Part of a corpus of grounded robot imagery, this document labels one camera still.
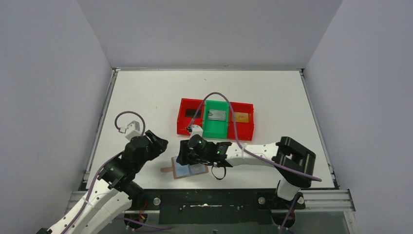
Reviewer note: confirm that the left red bin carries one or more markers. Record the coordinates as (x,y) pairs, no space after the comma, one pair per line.
(183,122)

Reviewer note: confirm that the orange gold card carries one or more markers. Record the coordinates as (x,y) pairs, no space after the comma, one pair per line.
(241,117)

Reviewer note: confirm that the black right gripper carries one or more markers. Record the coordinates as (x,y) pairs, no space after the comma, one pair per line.
(185,157)

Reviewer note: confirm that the red bin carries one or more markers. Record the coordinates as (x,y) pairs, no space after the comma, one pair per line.
(183,122)
(244,130)

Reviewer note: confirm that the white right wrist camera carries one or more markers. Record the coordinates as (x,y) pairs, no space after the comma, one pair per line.
(195,130)

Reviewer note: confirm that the brown leather card holder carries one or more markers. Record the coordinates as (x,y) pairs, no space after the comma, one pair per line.
(182,171)

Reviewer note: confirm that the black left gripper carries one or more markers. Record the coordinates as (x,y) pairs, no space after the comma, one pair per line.
(156,142)

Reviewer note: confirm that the aluminium frame rail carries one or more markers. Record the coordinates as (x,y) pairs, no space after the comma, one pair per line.
(327,201)

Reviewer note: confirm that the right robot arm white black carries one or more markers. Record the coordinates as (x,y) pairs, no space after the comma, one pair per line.
(293,161)

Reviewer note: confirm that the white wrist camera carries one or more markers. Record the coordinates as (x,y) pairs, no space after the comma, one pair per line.
(195,130)
(132,130)

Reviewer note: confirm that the right red bin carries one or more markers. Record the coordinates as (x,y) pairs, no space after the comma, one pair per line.
(244,130)

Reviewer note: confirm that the silver grey card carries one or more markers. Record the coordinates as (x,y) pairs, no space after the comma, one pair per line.
(217,115)

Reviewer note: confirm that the black card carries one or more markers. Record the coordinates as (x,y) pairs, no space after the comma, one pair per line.
(193,112)

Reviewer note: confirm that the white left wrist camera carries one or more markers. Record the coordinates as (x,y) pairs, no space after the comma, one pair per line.
(132,130)

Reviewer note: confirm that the green middle bin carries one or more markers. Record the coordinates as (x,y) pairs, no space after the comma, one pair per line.
(215,128)

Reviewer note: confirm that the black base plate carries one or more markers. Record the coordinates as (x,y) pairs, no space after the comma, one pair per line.
(212,206)

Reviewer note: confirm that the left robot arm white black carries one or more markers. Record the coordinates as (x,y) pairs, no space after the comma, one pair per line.
(112,189)

